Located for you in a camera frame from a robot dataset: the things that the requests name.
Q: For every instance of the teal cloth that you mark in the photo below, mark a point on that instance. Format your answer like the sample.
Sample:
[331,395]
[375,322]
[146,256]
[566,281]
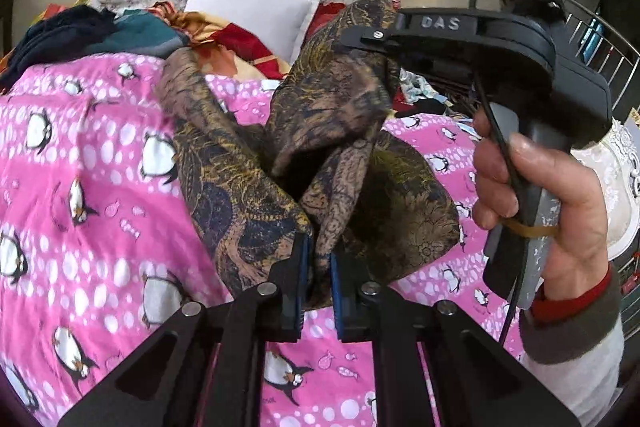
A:
[140,32]

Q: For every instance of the dark floral patterned garment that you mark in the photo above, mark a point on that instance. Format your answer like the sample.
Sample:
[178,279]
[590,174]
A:
[340,107]

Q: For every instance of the white pillow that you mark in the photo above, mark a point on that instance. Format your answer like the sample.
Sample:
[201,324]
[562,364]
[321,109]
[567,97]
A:
[250,12]

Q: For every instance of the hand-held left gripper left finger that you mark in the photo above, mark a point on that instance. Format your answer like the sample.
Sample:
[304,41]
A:
[300,287]

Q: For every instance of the red heart cushion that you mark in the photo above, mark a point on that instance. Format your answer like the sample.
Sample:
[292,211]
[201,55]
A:
[330,13]

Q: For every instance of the pink penguin bed sheet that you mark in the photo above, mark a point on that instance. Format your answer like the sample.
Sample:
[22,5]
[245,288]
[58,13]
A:
[100,187]

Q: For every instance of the yellow rubber band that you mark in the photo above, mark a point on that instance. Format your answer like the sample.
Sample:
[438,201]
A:
[530,228]

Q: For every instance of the white upholstered furniture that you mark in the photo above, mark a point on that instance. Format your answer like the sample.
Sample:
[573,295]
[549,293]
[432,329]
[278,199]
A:
[620,187]

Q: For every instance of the person's right forearm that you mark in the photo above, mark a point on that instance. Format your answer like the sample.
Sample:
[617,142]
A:
[575,357]

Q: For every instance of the light patterned cloth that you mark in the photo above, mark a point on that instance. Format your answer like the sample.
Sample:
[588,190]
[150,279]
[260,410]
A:
[420,87]

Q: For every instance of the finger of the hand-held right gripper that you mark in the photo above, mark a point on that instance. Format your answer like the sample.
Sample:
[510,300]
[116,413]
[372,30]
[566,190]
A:
[360,38]

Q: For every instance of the person's right hand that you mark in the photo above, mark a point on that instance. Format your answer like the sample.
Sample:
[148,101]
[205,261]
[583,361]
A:
[580,217]

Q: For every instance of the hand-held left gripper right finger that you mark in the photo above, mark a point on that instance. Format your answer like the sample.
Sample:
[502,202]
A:
[337,292]

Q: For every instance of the red and gold cloth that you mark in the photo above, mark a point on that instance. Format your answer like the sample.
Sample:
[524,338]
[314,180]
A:
[235,37]

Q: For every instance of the navy cloth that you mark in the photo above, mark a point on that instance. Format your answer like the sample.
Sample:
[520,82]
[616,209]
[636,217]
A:
[55,34]

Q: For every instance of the metal drying rack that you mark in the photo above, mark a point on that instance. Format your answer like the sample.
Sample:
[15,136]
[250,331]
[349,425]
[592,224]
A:
[600,37]

